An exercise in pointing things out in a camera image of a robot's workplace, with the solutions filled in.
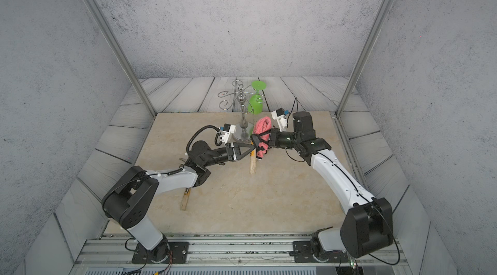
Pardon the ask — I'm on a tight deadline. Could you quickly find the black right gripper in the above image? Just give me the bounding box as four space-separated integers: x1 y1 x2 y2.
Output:
255 129 301 151

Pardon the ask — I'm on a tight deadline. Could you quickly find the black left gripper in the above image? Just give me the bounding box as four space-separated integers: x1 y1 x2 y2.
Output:
201 144 253 170

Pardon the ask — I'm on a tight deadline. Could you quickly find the pink fluffy rag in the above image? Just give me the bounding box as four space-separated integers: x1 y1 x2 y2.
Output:
252 117 273 160

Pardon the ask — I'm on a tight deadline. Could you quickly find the small sickle wooden handle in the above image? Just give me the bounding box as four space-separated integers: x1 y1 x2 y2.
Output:
249 148 257 175
180 188 191 211

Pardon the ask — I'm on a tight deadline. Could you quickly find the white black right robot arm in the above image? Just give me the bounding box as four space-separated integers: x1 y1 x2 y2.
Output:
251 111 395 262

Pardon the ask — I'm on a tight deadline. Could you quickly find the chrome glass holder stand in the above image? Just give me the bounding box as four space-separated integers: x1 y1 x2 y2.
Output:
217 78 255 142

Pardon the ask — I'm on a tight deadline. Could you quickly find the green plastic goblet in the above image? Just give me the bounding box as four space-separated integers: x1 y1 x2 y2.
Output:
248 80 266 115

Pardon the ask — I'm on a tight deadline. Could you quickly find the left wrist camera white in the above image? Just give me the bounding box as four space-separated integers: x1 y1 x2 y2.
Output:
215 124 236 146

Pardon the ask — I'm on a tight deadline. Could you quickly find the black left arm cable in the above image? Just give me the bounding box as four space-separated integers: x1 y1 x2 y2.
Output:
185 125 220 155

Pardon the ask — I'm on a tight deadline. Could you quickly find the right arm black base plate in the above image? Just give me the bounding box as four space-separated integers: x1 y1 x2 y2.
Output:
289 240 348 263

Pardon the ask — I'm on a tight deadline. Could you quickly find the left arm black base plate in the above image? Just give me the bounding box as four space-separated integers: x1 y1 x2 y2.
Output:
131 241 190 264

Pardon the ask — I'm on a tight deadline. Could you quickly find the aluminium mounting rail base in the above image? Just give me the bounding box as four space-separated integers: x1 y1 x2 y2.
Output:
71 233 412 274

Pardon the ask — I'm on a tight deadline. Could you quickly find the right aluminium frame post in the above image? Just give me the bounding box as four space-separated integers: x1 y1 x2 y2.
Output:
335 0 394 118

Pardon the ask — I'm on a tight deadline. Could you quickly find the aluminium frame post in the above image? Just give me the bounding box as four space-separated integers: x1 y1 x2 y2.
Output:
335 0 394 118
83 0 158 118

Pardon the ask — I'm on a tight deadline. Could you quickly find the left aluminium frame post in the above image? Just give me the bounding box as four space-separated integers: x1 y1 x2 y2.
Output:
83 0 158 118

